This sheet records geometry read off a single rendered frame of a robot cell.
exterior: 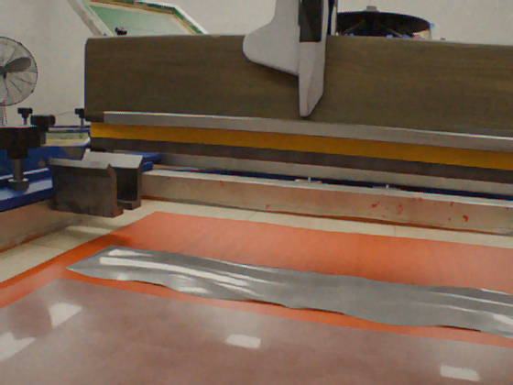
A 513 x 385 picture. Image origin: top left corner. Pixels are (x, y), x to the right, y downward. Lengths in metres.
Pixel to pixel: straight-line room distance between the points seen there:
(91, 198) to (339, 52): 0.26
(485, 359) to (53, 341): 0.24
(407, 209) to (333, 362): 0.32
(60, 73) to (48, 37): 0.46
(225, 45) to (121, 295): 0.20
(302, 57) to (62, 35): 5.57
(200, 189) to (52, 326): 0.34
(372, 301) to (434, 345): 0.05
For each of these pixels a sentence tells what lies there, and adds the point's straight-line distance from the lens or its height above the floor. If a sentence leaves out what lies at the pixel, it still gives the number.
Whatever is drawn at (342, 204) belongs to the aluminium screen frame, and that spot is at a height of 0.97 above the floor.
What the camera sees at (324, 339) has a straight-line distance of 0.27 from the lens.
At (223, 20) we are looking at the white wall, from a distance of 4.88.
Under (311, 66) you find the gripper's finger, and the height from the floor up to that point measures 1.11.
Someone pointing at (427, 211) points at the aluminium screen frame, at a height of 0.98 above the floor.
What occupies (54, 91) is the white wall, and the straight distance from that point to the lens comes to 5.88.
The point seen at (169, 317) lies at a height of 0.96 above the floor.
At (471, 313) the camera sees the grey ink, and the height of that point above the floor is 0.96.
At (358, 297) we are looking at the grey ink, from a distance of 0.33.
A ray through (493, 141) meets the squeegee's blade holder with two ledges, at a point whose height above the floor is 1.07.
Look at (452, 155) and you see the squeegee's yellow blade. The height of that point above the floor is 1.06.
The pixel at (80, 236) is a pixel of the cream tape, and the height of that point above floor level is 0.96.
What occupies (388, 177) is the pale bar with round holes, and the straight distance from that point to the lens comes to 0.61.
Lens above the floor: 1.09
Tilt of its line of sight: 11 degrees down
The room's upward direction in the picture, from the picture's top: 2 degrees clockwise
